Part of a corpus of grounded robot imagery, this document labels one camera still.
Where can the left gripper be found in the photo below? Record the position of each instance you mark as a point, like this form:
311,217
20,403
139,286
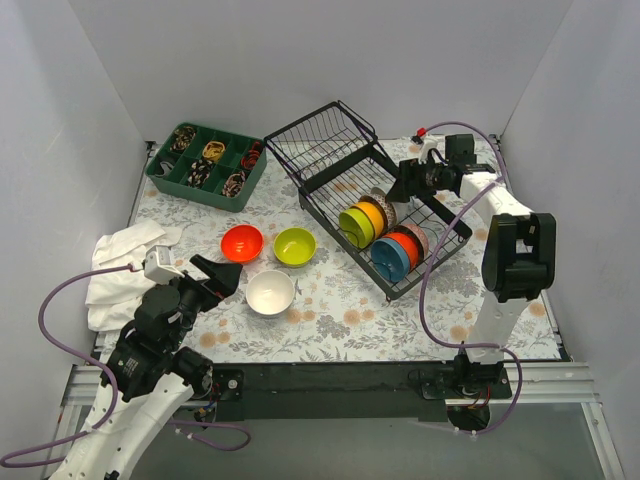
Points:
201,289

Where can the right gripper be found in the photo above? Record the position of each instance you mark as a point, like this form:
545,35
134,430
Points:
409,176

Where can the brown patterned bowl row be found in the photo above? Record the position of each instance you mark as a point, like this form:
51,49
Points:
418,235
386,209

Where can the red orange bowl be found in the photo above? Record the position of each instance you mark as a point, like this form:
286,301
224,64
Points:
242,243

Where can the lime green bowl back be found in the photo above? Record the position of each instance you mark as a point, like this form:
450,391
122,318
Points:
294,247

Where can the lime green bowl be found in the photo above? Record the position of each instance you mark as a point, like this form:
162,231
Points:
294,247
356,227

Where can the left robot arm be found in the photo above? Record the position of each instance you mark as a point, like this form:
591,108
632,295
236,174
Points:
150,373

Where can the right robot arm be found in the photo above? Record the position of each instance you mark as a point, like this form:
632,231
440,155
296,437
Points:
518,261

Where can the yellow orange bowl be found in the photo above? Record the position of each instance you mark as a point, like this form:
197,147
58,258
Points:
375,215

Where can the orange bowl front right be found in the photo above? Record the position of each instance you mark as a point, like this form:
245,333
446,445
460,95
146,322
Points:
409,245

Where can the lime green bowl front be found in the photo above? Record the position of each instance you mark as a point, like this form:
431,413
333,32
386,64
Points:
356,227

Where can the blue bowl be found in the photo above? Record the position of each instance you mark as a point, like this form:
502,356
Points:
390,259

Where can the floral patterned table mat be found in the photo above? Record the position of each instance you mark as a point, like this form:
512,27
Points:
338,312

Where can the pink floral rolled belt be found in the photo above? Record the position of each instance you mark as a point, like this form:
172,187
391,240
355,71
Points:
234,184

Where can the dark floral rolled belt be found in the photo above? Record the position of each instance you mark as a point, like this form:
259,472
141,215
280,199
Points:
199,173

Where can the green compartment organizer tray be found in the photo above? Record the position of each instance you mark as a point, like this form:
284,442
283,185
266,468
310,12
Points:
209,194

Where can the white crumpled cloth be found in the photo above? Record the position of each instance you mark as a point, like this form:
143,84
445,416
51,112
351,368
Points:
112,298

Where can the grey rolled belt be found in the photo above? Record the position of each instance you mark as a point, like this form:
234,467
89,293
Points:
162,168

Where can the red black rolled belt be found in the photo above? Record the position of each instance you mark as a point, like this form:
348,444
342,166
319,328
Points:
251,157

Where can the yellow rolled belt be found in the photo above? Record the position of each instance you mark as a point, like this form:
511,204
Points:
213,151

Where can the brown patterned rolled belt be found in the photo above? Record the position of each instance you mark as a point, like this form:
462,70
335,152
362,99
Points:
182,138

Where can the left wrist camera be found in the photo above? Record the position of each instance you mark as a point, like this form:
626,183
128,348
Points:
159,265

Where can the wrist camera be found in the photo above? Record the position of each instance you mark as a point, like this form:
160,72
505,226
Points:
159,265
425,146

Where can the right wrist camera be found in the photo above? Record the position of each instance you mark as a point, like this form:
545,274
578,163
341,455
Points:
425,146

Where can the black wire dish rack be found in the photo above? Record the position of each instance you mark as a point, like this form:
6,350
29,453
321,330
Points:
333,156

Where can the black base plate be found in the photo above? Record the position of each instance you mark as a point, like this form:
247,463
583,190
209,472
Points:
288,391

